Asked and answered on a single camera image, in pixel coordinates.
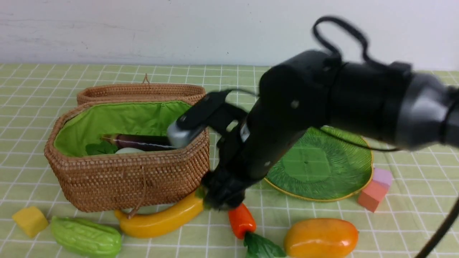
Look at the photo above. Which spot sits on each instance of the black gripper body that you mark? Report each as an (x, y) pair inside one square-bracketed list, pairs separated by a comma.
[(245, 159)]

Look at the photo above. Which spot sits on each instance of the orange carrot with leaves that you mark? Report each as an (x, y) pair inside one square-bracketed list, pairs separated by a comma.
[(244, 226)]

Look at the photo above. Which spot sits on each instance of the dark purple eggplant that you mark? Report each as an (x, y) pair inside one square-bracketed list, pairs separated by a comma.
[(146, 143)]

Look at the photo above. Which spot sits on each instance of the orange mango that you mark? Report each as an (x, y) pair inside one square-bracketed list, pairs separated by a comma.
[(321, 238)]

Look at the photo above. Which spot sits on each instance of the yellow banana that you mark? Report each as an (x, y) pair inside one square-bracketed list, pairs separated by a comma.
[(164, 222)]

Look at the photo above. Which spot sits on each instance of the white radish with leaves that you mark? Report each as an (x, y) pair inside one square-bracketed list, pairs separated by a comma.
[(103, 148)]

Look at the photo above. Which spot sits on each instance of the green bitter gourd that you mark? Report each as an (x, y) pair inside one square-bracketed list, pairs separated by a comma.
[(86, 238)]

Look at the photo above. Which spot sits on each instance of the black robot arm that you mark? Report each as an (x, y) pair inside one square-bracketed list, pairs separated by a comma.
[(409, 110)]

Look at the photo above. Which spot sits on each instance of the green glass leaf plate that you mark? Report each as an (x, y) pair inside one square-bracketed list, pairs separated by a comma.
[(325, 164)]

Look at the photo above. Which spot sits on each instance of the woven wicker basket lid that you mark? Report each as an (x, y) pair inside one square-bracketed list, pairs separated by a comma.
[(144, 90)]

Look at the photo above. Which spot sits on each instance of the woven wicker basket green lining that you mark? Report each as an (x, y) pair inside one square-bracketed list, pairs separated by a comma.
[(105, 182)]

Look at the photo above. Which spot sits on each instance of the salmon orange foam cube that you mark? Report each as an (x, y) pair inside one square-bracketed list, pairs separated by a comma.
[(372, 196)]

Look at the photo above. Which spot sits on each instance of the pink foam cube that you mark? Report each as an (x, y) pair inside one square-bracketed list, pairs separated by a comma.
[(383, 177)]

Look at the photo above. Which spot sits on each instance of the yellow foam cube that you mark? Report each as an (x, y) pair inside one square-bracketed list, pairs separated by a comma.
[(31, 221)]

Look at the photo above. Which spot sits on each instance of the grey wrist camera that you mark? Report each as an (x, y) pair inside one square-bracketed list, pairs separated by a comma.
[(210, 111)]

